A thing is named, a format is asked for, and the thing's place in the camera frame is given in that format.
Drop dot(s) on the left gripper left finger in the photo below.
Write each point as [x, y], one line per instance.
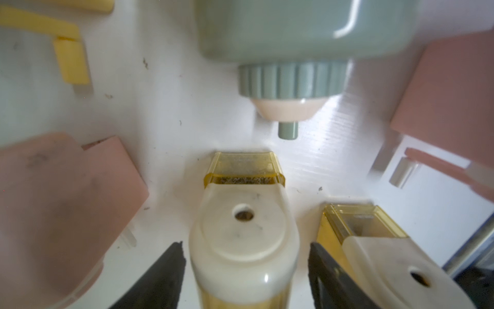
[160, 286]

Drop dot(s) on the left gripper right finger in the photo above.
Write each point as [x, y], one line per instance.
[331, 286]

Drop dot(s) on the yellow sharpener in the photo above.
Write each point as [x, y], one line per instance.
[66, 38]
[383, 261]
[244, 243]

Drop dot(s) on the pink sharpener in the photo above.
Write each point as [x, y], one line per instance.
[449, 104]
[63, 205]

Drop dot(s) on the green pencil sharpener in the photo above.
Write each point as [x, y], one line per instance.
[293, 56]

